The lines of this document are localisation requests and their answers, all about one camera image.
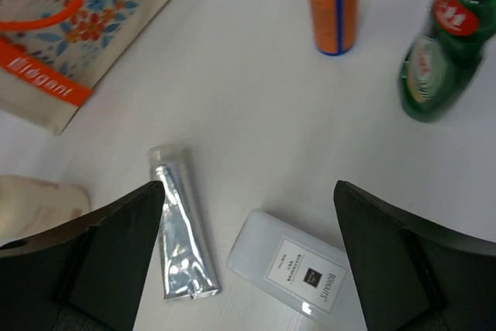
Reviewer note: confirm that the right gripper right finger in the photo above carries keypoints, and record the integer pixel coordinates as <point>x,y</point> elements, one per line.
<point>411,273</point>

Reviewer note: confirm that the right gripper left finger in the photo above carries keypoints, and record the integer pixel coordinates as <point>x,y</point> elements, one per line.
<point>85,274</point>

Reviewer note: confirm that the cream pump bottle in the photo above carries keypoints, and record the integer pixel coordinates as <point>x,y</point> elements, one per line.
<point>30,206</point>

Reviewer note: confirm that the silver tube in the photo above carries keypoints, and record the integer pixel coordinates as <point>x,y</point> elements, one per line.
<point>187,270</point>

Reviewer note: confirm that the white rectangular lotion bottle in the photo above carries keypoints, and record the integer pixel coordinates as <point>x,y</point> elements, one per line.
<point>303,272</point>

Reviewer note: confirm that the green dish soap bottle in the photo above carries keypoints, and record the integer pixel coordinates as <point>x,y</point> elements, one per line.
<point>445,56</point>

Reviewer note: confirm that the canvas bag orange handles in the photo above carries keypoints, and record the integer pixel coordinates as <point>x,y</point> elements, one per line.
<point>54,52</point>

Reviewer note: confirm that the orange blue spray bottle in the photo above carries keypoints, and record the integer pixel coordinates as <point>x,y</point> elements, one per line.
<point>335,25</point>

